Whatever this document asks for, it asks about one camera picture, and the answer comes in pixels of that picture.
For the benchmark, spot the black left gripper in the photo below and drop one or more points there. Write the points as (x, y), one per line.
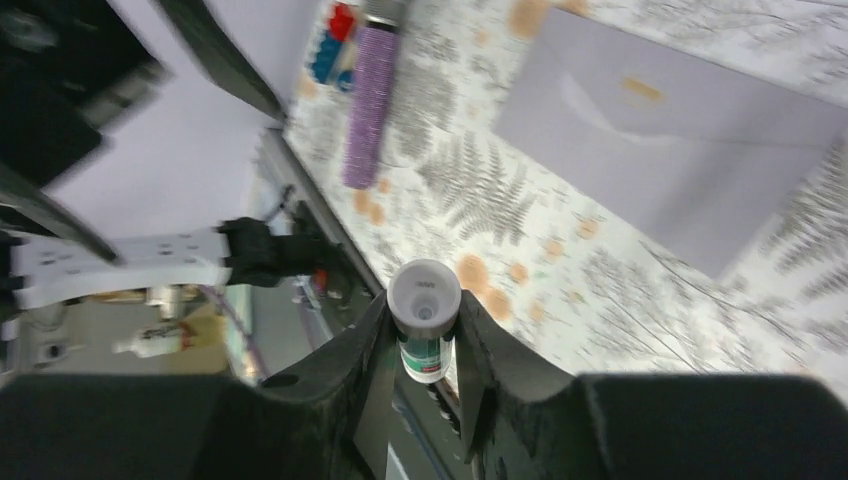
(71, 68)

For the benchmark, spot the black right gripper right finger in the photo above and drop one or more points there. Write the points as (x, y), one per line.
(522, 417)

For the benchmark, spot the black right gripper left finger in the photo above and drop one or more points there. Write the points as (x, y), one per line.
(63, 426)

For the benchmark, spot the green white glue stick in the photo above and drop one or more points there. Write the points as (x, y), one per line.
(424, 297)

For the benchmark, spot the floral patterned table mat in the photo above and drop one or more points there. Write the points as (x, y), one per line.
(567, 277)

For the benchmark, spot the plastic bottle with liquid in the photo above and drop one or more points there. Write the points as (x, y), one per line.
(167, 338)

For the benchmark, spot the blue red toy car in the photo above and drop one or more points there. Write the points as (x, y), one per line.
(333, 56)

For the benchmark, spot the purple glitter microphone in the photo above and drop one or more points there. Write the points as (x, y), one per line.
(373, 77)

